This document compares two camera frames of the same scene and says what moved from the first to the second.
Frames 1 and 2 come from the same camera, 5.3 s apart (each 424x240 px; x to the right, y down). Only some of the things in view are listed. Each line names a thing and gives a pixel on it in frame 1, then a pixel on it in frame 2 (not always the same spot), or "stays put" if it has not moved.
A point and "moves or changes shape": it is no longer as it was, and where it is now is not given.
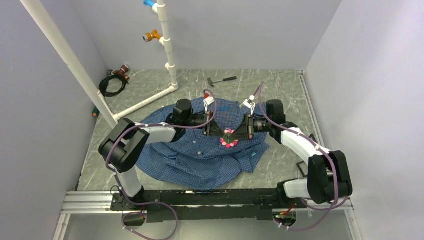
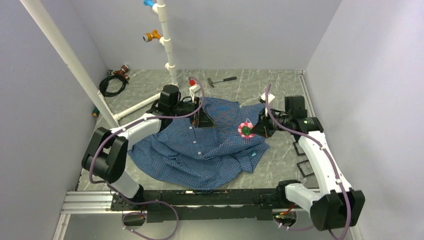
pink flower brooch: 228,141 moves or changes shape
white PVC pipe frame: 111,118 stays put
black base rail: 179,205 stays put
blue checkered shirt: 199,161 stays put
